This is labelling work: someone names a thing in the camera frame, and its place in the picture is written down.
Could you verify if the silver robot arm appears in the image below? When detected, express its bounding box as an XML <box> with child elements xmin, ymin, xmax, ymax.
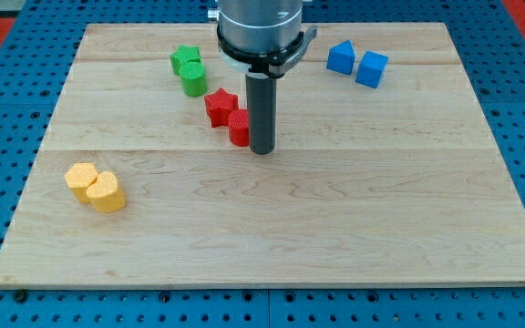
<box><xmin>216</xmin><ymin>0</ymin><xmax>317</xmax><ymax>79</ymax></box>

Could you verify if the wooden board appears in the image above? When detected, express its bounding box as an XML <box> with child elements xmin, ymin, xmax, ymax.
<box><xmin>0</xmin><ymin>23</ymin><xmax>525</xmax><ymax>290</ymax></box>

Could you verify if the red cylinder block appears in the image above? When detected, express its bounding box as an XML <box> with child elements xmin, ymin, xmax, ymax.
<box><xmin>228</xmin><ymin>109</ymin><xmax>250</xmax><ymax>147</ymax></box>

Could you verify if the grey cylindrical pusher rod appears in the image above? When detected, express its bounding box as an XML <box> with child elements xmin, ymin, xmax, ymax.
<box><xmin>245</xmin><ymin>76</ymin><xmax>276</xmax><ymax>155</ymax></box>

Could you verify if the red star block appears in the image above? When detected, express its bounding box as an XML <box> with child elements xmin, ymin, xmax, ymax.
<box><xmin>204</xmin><ymin>87</ymin><xmax>239</xmax><ymax>128</ymax></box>

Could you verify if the green cylinder block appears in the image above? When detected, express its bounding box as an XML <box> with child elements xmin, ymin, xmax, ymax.
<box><xmin>180</xmin><ymin>62</ymin><xmax>208</xmax><ymax>97</ymax></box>

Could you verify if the blue pentagon block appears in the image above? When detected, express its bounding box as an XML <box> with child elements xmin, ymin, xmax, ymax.
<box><xmin>326</xmin><ymin>40</ymin><xmax>355</xmax><ymax>76</ymax></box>

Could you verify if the green star block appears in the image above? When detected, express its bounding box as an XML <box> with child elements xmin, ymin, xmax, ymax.
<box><xmin>170</xmin><ymin>45</ymin><xmax>201</xmax><ymax>76</ymax></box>

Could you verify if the blue cube block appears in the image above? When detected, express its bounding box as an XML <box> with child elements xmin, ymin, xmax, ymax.
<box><xmin>355</xmin><ymin>51</ymin><xmax>389</xmax><ymax>88</ymax></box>

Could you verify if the yellow heart block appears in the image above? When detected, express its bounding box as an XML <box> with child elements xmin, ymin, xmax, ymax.
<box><xmin>86</xmin><ymin>171</ymin><xmax>126</xmax><ymax>213</ymax></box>

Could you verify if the yellow hexagon block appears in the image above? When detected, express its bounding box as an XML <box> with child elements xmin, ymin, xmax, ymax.
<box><xmin>64</xmin><ymin>162</ymin><xmax>98</xmax><ymax>203</ymax></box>

